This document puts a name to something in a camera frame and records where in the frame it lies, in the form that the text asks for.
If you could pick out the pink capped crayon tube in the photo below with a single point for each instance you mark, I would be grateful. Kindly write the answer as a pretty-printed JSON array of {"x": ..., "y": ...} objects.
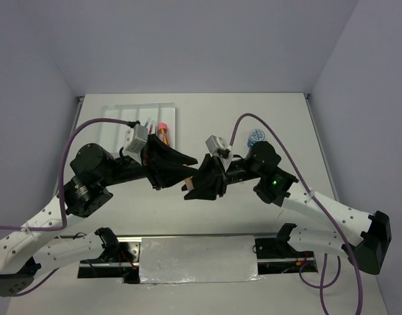
[{"x": 162, "y": 133}]

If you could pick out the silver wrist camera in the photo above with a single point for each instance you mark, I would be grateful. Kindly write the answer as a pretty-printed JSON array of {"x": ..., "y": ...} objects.
[
  {"x": 220, "y": 148},
  {"x": 135, "y": 140}
]

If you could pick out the silver foil sheet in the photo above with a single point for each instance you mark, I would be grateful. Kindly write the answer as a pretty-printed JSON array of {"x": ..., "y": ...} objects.
[{"x": 187, "y": 260}]

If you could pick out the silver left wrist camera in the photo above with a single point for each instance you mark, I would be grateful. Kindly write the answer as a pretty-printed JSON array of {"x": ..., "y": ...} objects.
[{"x": 135, "y": 140}]

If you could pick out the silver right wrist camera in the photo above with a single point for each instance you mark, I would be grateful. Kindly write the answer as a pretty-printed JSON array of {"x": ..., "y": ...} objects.
[{"x": 220, "y": 148}]

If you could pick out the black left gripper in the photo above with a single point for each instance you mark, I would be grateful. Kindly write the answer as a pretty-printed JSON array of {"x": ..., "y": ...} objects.
[{"x": 166, "y": 164}]

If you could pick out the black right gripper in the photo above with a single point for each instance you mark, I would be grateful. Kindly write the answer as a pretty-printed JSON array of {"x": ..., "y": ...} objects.
[{"x": 208, "y": 182}]

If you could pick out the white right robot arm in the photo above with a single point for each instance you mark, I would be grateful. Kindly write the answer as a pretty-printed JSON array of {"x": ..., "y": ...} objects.
[{"x": 358, "y": 236}]

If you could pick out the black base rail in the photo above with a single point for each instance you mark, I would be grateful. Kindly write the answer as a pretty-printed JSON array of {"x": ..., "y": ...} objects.
[{"x": 125, "y": 267}]

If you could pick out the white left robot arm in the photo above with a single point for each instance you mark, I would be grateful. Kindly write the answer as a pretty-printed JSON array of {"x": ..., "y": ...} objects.
[{"x": 28, "y": 253}]

